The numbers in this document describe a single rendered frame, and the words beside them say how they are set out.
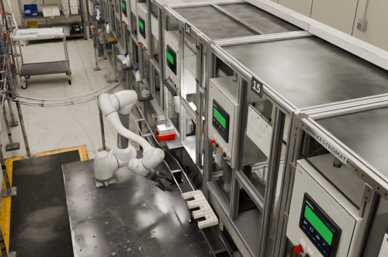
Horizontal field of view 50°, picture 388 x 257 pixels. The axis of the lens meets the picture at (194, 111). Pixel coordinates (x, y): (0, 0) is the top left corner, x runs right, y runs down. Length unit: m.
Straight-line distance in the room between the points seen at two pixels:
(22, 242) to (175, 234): 1.71
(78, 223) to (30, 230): 1.15
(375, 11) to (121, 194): 4.72
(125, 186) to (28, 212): 1.35
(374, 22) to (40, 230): 5.28
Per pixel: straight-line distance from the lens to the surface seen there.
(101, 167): 3.58
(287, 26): 3.34
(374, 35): 6.80
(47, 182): 5.01
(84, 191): 3.66
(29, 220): 4.56
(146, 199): 3.49
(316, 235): 1.94
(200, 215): 3.04
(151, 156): 3.03
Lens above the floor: 2.90
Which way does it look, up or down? 28 degrees down
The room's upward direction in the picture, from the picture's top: 1 degrees clockwise
